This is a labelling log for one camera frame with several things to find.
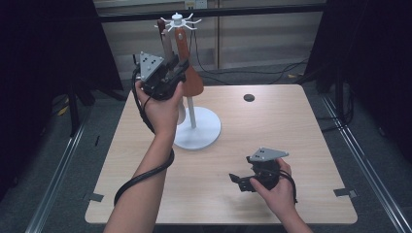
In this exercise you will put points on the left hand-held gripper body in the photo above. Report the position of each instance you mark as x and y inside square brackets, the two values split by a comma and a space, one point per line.
[149, 66]

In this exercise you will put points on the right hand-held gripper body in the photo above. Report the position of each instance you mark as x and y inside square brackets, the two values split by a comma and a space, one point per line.
[267, 168]

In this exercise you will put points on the wooden rice paddle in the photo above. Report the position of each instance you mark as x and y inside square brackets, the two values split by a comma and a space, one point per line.
[193, 84]

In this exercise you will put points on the white round stand base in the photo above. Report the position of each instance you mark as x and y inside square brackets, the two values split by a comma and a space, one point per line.
[200, 129]

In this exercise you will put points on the person's right hand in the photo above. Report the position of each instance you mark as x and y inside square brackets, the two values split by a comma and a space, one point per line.
[280, 199]

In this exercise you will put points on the person's left hand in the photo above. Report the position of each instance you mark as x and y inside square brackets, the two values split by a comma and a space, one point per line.
[163, 113]

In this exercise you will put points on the black round table grommet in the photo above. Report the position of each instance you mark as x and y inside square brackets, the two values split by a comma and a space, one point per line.
[249, 97]

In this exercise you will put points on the grey tape piece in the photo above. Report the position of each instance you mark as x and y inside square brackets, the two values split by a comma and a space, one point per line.
[345, 193]
[96, 197]

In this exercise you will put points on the black metal stand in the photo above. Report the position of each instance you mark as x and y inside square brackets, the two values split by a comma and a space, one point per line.
[340, 97]
[74, 110]

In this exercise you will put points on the black horizontal bar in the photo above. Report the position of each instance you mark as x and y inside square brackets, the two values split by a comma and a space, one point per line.
[259, 10]

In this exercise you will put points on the black curtain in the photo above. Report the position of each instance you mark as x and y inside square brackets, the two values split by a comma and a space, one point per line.
[372, 48]
[42, 48]

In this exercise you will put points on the white wall socket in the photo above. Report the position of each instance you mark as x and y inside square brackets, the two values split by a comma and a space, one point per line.
[196, 4]

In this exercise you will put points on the metal floor rail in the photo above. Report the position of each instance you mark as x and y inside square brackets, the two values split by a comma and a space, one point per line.
[366, 165]
[55, 181]

